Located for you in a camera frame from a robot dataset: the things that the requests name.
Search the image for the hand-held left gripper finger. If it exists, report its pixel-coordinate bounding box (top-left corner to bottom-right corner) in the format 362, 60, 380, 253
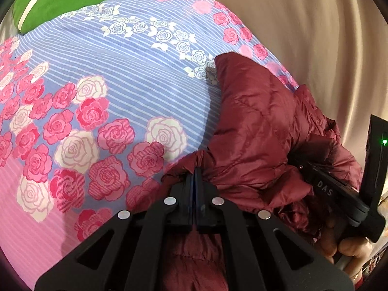
35, 167, 196, 291
195, 167, 355, 291

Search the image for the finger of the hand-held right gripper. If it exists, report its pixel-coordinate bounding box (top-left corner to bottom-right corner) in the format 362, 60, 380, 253
287, 147, 314, 175

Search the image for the maroon puffer jacket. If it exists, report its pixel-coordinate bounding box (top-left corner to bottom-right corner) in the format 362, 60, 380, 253
161, 51, 364, 291

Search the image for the person's right hand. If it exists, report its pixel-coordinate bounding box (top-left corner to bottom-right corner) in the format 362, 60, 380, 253
315, 218, 375, 279

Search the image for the floral striped bedsheet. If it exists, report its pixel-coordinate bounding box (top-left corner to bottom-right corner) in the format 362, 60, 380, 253
0, 0, 300, 291

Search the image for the beige curtain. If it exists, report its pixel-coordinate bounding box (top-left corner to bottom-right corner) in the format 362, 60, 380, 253
133, 0, 388, 197

